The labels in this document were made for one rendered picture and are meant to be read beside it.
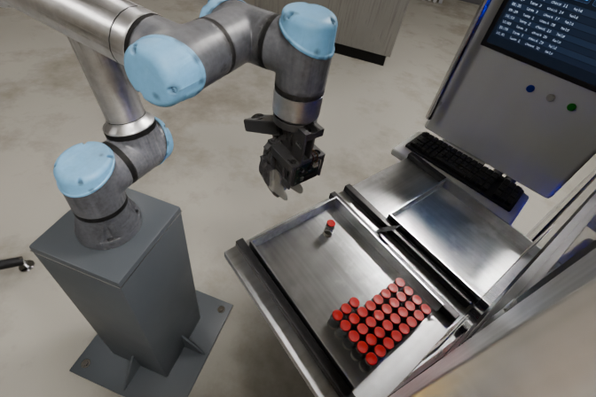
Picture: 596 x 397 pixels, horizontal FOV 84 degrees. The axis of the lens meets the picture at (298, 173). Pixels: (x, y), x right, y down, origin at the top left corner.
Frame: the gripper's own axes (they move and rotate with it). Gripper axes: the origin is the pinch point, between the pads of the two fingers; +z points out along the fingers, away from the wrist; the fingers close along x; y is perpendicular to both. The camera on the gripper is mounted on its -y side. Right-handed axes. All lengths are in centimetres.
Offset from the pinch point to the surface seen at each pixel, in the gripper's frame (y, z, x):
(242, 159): -108, 104, 57
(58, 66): -281, 104, -18
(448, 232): 23.8, 16.0, 39.8
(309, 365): 27.0, 16.2, -9.7
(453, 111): -8, 11, 86
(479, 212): 25, 15, 53
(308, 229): 3.4, 16.0, 8.7
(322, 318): 22.0, 16.0, -2.4
